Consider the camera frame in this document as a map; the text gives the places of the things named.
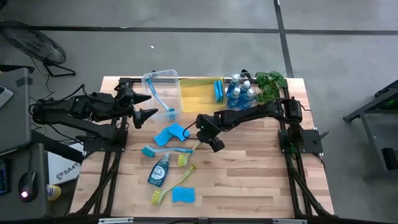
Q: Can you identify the yellow cup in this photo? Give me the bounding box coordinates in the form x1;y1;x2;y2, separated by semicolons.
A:
46;184;62;202

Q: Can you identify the blue dish brush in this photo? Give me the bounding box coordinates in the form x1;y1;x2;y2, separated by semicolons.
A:
145;77;178;122
141;145;195;159

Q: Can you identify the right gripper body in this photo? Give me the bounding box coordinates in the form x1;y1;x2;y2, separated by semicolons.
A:
195;113;226;143

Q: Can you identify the grey laptop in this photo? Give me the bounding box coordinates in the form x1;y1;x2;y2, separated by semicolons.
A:
0;85;14;109

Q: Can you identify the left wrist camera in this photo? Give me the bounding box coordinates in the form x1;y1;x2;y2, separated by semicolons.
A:
132;107;145;130

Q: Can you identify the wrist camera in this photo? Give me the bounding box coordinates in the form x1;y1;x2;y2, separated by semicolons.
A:
132;107;145;130
207;136;226;154

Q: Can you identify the clear bin with wire handle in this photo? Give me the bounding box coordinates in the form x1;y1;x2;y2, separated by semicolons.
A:
222;72;262;110

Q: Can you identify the black lever handle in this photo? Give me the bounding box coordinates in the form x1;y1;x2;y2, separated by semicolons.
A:
313;131;330;145

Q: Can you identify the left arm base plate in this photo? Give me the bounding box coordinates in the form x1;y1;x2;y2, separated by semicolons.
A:
82;136;129;154

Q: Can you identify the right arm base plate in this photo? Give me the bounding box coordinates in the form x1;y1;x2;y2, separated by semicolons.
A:
279;129;325;156

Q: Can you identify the black floor fan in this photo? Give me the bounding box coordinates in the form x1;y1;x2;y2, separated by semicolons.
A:
0;20;77;78

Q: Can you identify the white cardboard box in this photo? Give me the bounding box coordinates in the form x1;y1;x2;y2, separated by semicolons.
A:
46;142;85;186

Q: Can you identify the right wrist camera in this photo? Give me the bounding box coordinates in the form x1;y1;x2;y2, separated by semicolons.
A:
207;136;226;154

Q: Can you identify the black computer mouse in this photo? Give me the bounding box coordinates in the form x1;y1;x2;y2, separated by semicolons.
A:
17;170;39;203

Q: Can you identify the clear plastic bin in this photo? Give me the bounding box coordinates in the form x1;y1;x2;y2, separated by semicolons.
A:
141;68;184;124

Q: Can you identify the yellow plastic bin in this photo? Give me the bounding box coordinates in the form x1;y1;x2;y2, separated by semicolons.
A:
179;77;228;114

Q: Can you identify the potted green plant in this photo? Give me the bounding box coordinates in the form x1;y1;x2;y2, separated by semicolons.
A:
254;70;289;105

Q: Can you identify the grey metal cart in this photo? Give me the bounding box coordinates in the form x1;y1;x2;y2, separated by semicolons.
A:
342;79;398;183

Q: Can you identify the dark grey desk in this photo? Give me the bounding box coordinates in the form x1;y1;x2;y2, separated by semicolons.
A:
0;142;50;220

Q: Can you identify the green dish brush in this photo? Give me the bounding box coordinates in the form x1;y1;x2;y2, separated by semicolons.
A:
177;142;202;169
150;163;197;205

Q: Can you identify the black tape strip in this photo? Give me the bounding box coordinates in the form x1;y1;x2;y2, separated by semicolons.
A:
16;77;34;88

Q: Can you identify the black diagonal beam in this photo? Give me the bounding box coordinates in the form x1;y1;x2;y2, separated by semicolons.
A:
30;129;85;165

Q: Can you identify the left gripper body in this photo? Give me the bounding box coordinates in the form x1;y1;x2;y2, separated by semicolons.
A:
114;86;141;124

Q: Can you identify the black block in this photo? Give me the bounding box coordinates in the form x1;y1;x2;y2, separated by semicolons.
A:
381;146;398;172

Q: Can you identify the silver metal bracket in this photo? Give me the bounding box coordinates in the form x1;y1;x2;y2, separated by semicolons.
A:
98;217;135;224
272;218;308;224

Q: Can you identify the black keyboard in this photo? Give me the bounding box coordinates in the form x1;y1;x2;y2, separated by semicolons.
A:
0;158;9;196

